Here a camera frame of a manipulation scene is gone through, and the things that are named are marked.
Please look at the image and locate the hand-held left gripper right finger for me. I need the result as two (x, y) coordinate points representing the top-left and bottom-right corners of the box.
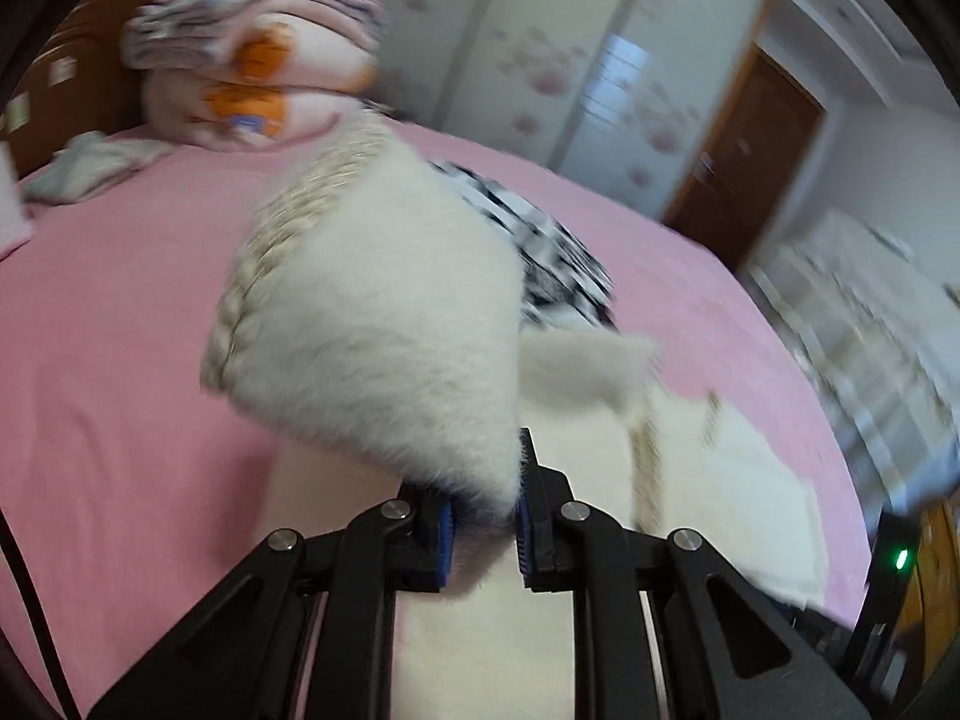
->
(514, 427), (871, 720)

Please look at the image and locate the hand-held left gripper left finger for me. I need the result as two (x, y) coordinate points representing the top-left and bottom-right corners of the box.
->
(86, 480), (455, 720)

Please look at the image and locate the white fluffy garment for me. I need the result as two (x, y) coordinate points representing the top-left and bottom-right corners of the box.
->
(201, 109), (830, 720)

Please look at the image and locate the wooden cabinet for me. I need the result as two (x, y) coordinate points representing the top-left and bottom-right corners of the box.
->
(900, 499), (960, 665)

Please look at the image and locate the white covered bed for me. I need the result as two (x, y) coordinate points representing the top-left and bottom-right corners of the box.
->
(739, 210), (960, 518)

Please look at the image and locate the black and white patterned clothing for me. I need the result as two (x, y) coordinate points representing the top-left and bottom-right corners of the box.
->
(427, 157), (620, 335)

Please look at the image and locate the pink bed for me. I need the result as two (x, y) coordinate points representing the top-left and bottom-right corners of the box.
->
(0, 116), (875, 720)

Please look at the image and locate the brown wooden door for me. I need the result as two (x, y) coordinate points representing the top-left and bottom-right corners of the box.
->
(664, 45), (826, 263)

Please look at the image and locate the floral sliding door wardrobe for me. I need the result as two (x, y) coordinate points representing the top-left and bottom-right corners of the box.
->
(371, 0), (773, 222)

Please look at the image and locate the grey white cloth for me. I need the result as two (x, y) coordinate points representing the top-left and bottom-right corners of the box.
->
(19, 131), (177, 203)

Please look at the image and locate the striped pink folded blanket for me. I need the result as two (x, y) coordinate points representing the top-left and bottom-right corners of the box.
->
(120, 0), (387, 72)

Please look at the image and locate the wooden headboard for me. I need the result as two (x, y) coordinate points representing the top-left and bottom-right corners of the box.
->
(0, 0), (173, 177)

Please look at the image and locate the black cable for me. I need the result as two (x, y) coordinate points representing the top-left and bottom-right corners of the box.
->
(0, 510), (80, 720)

